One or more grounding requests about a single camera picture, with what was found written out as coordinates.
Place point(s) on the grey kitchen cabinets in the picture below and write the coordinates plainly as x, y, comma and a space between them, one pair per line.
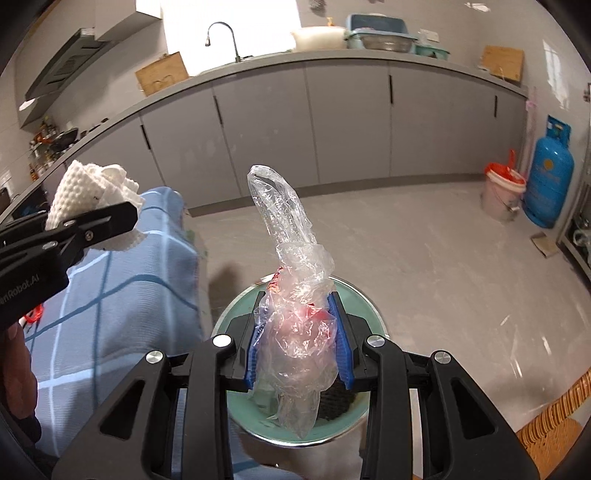
326, 120

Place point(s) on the blue gas cylinder right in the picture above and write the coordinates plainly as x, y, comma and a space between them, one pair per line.
550, 175

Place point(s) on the blue checked tablecloth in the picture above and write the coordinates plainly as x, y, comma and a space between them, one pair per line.
117, 307

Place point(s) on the black wok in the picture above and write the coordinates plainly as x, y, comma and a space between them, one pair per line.
64, 140

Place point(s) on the range hood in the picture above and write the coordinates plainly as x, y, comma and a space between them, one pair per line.
67, 38

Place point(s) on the clear plastic bag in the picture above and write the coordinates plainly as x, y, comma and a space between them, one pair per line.
294, 331

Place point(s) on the black mesh netting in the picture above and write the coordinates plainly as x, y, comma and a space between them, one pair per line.
335, 401

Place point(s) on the red rimmed trash bucket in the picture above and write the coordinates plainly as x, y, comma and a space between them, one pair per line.
503, 190

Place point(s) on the wicker chair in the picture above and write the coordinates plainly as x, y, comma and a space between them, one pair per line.
552, 434

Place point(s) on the white paper towel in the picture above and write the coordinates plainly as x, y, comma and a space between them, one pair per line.
88, 187

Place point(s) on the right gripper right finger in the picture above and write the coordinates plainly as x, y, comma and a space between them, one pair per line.
463, 434

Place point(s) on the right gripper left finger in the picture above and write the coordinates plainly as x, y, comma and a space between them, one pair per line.
169, 416

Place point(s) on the left hand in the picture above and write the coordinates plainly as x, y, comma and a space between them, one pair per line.
18, 381

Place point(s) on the cardboard piece on floor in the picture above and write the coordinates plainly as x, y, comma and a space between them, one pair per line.
545, 245

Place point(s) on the wooden cutting board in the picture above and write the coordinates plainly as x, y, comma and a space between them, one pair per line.
162, 73

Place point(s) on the metal bowl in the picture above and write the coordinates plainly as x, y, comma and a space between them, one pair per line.
398, 43

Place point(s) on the metal storage shelf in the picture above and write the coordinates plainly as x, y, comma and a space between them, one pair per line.
575, 234

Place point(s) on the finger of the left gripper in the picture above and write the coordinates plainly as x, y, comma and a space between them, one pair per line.
26, 238

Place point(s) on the blue dish rack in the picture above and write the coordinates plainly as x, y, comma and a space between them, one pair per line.
376, 22

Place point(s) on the black kitchen faucet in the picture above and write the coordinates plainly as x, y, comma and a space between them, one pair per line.
221, 46

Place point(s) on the teal small tray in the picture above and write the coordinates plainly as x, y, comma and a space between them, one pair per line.
432, 52

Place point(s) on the white plastic tub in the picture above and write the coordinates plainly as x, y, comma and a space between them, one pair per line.
317, 38

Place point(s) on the red orange plastic bag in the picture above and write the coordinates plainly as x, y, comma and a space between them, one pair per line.
32, 316

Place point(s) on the green enamel basin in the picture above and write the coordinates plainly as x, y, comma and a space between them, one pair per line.
287, 421

